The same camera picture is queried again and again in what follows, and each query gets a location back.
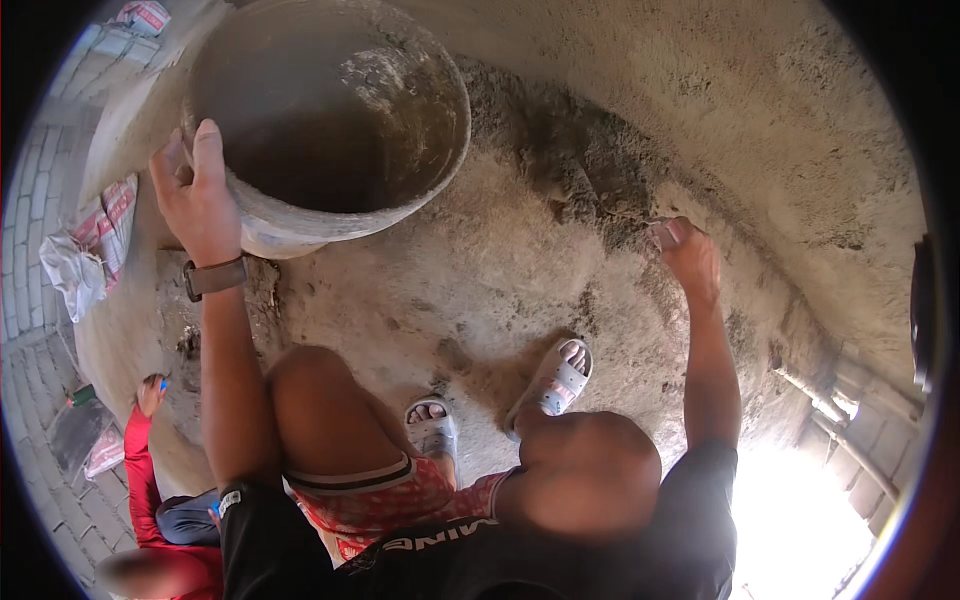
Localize person's right hand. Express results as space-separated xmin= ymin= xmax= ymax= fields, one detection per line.
xmin=646 ymin=216 xmax=723 ymax=303

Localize person's left hand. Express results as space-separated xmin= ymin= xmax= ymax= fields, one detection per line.
xmin=148 ymin=118 xmax=245 ymax=267

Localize grey mortar-crusted bucket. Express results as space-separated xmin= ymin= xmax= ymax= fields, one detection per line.
xmin=182 ymin=0 xmax=473 ymax=261

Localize grey mortar heap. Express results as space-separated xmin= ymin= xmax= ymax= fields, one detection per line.
xmin=457 ymin=60 xmax=676 ymax=256

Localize wooden poles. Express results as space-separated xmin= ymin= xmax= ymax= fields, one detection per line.
xmin=772 ymin=363 xmax=901 ymax=504

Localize person's body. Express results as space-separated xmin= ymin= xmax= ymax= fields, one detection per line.
xmin=217 ymin=408 xmax=740 ymax=600

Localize person's legs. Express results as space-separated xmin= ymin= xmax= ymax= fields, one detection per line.
xmin=266 ymin=337 xmax=595 ymax=564

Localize brown wrist watch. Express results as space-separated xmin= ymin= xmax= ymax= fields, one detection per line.
xmin=182 ymin=255 xmax=250 ymax=303

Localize folded white red cement bag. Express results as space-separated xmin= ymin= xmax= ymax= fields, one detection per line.
xmin=112 ymin=0 xmax=172 ymax=39

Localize crumpled white red cement bag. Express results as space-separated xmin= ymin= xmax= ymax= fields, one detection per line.
xmin=39 ymin=174 xmax=140 ymax=324

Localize pink white plastic bag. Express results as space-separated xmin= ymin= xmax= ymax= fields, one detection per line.
xmin=84 ymin=423 xmax=127 ymax=481

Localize dark plastic bag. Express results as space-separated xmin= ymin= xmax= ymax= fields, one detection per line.
xmin=46 ymin=401 xmax=115 ymax=474

